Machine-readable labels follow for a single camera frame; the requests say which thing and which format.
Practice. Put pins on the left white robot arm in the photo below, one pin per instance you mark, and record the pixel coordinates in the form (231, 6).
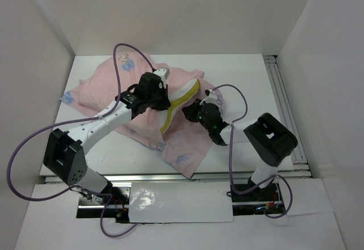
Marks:
(66, 151)

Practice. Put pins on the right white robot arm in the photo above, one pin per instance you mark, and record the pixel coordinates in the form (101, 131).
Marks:
(272, 141)

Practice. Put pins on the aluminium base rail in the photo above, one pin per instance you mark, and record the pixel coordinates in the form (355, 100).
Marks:
(258, 202)

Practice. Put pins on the aluminium side rail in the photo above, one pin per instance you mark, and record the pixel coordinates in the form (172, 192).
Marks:
(298, 156)

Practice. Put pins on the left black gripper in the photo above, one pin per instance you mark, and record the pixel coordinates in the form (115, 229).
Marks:
(165, 103)

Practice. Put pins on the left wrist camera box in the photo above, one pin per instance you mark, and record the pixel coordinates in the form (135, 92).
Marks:
(162, 73)

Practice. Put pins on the white pillow yellow trim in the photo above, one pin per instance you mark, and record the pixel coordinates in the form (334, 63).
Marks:
(178, 100)

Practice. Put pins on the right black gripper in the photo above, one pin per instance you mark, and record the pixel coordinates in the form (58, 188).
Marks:
(189, 111)

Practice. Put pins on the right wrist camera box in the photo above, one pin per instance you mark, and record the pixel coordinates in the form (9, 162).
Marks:
(211, 96)

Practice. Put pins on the pink blue printed pillowcase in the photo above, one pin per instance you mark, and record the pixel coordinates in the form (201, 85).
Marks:
(138, 147)

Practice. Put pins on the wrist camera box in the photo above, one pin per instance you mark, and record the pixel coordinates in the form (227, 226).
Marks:
(162, 73)
(211, 96)

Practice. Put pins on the white cover sheet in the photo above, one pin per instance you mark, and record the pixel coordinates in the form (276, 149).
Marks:
(180, 202)

